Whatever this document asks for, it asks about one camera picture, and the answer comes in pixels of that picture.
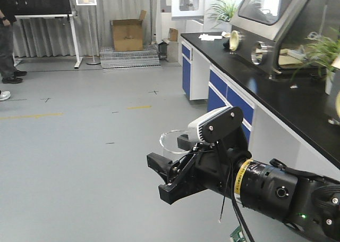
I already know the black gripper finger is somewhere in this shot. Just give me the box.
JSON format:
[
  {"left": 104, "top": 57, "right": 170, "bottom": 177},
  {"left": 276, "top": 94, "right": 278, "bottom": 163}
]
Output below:
[
  {"left": 146, "top": 153, "right": 175, "bottom": 183},
  {"left": 177, "top": 133, "right": 197, "bottom": 151}
]

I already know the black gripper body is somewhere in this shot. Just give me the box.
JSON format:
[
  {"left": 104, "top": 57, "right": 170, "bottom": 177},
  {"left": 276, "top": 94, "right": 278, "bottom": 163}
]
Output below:
[{"left": 158, "top": 127, "right": 251, "bottom": 204}]

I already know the clear glass beaker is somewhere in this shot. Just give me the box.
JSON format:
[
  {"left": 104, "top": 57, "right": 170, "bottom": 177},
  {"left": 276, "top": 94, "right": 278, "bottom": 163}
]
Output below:
[{"left": 159, "top": 130, "right": 190, "bottom": 162}]

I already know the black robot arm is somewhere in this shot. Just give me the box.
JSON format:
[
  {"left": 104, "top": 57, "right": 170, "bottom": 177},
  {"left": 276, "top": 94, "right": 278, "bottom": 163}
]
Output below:
[{"left": 147, "top": 126, "right": 339, "bottom": 241}]

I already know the white cabinet with window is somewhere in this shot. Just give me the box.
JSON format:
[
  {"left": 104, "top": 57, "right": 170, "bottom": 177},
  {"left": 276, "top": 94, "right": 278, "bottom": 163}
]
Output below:
[{"left": 172, "top": 0, "right": 205, "bottom": 20}]

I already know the metal grating platform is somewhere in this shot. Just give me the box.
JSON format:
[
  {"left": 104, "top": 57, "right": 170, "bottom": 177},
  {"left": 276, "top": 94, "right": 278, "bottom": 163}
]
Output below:
[{"left": 100, "top": 45, "right": 160, "bottom": 70}]

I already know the black lab bench counter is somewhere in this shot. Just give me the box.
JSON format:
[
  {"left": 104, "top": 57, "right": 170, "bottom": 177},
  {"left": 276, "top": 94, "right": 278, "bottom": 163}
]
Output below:
[{"left": 181, "top": 33, "right": 339, "bottom": 167}]

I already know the small cardboard box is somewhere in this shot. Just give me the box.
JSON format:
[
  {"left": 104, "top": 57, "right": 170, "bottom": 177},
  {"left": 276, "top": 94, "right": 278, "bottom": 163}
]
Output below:
[{"left": 162, "top": 28, "right": 178, "bottom": 44}]

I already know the large open cardboard box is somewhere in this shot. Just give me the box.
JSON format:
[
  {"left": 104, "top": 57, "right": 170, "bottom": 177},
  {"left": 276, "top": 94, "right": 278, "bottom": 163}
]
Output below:
[{"left": 110, "top": 10, "right": 147, "bottom": 52}]

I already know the white standing desk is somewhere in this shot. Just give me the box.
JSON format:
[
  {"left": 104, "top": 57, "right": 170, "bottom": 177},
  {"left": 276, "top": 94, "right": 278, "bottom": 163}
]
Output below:
[{"left": 13, "top": 11, "right": 82, "bottom": 69}]

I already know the green potted plant back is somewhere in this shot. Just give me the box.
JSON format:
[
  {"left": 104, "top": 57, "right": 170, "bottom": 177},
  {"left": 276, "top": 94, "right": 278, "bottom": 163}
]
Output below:
[{"left": 207, "top": 0, "right": 239, "bottom": 32}]

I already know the green potted plant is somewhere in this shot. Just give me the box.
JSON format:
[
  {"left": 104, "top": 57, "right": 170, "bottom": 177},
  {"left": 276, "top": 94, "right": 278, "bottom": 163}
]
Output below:
[
  {"left": 291, "top": 27, "right": 339, "bottom": 95},
  {"left": 207, "top": 0, "right": 239, "bottom": 32}
]

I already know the steel glove box hood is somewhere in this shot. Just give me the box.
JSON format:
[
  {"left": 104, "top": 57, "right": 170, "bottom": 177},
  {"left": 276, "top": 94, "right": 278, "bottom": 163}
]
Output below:
[{"left": 229, "top": 0, "right": 339, "bottom": 78}]

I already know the green potted plant right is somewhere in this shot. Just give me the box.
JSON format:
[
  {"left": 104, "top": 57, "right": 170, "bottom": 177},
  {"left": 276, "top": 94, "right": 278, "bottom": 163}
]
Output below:
[{"left": 291, "top": 27, "right": 339, "bottom": 95}]

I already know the sign stand with poster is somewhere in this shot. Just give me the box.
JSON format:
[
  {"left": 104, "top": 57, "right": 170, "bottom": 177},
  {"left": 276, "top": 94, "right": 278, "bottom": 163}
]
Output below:
[{"left": 75, "top": 0, "right": 100, "bottom": 65}]

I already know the person in dark clothes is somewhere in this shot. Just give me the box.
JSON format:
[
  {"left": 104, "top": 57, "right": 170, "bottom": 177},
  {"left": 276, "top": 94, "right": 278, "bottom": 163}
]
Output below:
[{"left": 1, "top": 0, "right": 27, "bottom": 84}]

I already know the black loose cable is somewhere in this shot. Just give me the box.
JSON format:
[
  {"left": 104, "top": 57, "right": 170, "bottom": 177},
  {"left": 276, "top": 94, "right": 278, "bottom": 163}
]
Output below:
[{"left": 217, "top": 146, "right": 256, "bottom": 242}]

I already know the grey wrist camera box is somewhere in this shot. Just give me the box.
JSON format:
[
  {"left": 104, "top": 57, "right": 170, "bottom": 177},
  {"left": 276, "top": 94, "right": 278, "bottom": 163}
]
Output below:
[{"left": 188, "top": 106, "right": 244, "bottom": 143}]

